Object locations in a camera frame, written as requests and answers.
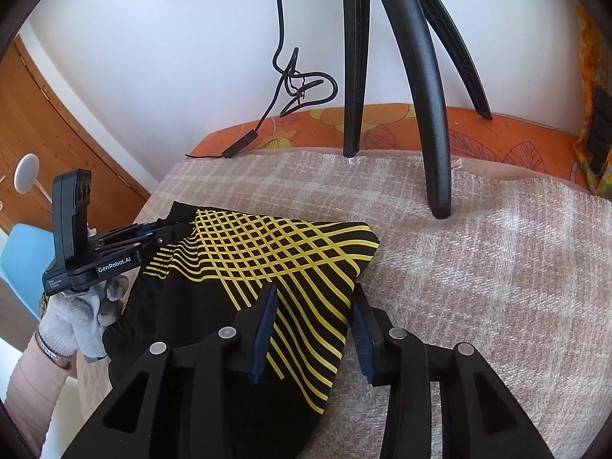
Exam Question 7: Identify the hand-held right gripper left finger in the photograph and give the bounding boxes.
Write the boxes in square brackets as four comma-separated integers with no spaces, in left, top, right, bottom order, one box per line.
[62,283,280,459]

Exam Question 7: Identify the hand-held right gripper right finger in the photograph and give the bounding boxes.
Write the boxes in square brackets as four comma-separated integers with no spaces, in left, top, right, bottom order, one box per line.
[351,287,558,459]

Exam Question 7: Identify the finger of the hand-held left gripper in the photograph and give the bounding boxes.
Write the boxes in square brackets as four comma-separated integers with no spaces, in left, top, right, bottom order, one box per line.
[96,235,180,255]
[98,222,192,244]

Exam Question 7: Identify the black pants with yellow stripes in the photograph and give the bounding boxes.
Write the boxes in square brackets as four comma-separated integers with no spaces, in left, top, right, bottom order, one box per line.
[102,201,381,459]

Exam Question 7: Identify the person's left forearm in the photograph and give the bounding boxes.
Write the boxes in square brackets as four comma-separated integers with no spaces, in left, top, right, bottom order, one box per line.
[0,332,72,441]

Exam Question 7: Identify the person's left hand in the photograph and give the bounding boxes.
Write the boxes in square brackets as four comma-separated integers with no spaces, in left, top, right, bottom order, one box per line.
[38,276,129,362]

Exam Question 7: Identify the light blue chair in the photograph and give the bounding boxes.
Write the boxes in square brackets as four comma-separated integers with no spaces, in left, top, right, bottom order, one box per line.
[0,224,57,322]

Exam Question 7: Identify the white clip-on desk lamp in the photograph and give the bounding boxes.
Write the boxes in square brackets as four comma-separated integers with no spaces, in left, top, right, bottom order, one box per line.
[13,154,54,202]

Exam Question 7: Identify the wooden wardrobe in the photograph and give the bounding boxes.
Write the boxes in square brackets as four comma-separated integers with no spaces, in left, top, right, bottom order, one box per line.
[0,38,154,236]

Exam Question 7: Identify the beige plaid blanket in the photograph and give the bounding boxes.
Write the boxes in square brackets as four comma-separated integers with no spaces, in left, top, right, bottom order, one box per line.
[72,150,612,459]

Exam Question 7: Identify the black tripod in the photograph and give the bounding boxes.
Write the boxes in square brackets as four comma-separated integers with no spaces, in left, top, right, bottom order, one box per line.
[342,0,493,220]

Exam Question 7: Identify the orange floral bed sheet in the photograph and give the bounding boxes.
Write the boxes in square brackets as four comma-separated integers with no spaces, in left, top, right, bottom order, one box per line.
[191,103,598,187]

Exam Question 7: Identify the orange patterned scarf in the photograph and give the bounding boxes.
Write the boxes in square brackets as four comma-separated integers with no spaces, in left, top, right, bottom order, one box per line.
[574,5,612,197]

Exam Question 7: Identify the metal bracelet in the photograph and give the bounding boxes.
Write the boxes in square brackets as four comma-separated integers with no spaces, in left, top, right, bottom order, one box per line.
[34,330,72,370]

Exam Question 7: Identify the black cable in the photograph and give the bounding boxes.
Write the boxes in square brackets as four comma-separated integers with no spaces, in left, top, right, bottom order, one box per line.
[186,0,339,160]

